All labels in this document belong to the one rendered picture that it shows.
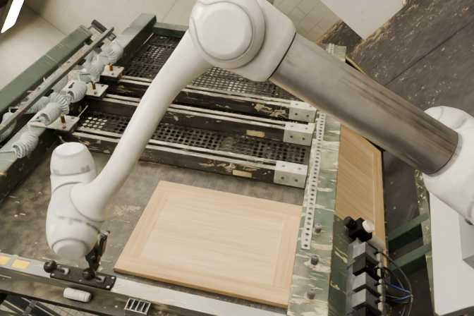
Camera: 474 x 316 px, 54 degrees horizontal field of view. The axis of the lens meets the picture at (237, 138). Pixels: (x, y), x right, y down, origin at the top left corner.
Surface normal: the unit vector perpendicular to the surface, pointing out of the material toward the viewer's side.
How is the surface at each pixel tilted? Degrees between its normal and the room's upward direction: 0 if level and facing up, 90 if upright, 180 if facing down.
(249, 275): 55
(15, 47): 90
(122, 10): 90
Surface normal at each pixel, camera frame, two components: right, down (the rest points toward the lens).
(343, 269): 0.60, -0.56
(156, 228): 0.04, -0.80
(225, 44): -0.15, 0.29
